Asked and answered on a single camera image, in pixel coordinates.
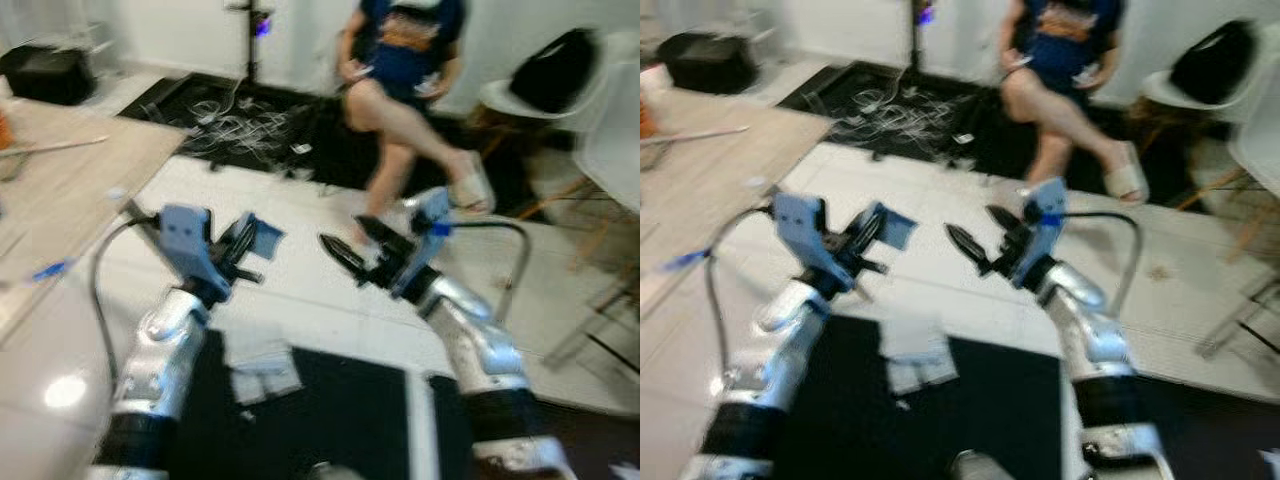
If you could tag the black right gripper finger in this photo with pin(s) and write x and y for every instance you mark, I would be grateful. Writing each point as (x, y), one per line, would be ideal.
(1006, 219)
(968, 246)
(383, 232)
(343, 257)

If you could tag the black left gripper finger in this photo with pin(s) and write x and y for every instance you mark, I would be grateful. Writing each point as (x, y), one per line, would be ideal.
(247, 238)
(872, 230)
(852, 238)
(230, 248)

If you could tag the grey-blue paper scrap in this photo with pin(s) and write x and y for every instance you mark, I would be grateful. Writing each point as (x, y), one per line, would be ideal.
(267, 238)
(897, 226)

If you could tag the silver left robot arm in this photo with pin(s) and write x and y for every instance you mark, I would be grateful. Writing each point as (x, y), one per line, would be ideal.
(775, 350)
(160, 360)

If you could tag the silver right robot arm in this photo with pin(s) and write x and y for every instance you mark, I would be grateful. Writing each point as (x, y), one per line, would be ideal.
(480, 350)
(1095, 340)

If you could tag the wooden table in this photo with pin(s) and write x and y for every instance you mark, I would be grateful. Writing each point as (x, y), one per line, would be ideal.
(80, 200)
(720, 175)

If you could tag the blue pen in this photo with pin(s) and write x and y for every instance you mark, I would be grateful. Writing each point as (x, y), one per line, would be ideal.
(50, 271)
(688, 260)

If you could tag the white floor strip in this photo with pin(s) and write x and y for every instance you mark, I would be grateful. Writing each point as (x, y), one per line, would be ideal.
(422, 430)
(1068, 440)

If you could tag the seated person in blue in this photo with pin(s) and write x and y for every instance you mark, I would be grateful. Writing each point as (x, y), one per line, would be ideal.
(1065, 50)
(405, 60)

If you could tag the white shell chair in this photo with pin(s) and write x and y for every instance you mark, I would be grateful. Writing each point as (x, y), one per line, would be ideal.
(610, 140)
(1258, 150)
(500, 100)
(1160, 92)

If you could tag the thin wooden stick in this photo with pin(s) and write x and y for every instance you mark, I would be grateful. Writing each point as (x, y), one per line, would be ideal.
(55, 146)
(695, 135)

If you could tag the black tripod stand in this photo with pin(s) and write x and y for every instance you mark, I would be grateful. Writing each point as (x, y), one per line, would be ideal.
(251, 40)
(917, 35)

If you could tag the black box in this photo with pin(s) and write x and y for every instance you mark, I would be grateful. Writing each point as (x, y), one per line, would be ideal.
(710, 62)
(48, 75)

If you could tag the black bag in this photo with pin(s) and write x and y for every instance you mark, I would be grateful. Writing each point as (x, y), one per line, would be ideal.
(1213, 60)
(553, 70)

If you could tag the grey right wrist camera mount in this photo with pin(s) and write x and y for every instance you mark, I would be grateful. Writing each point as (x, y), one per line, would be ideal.
(1043, 225)
(425, 240)

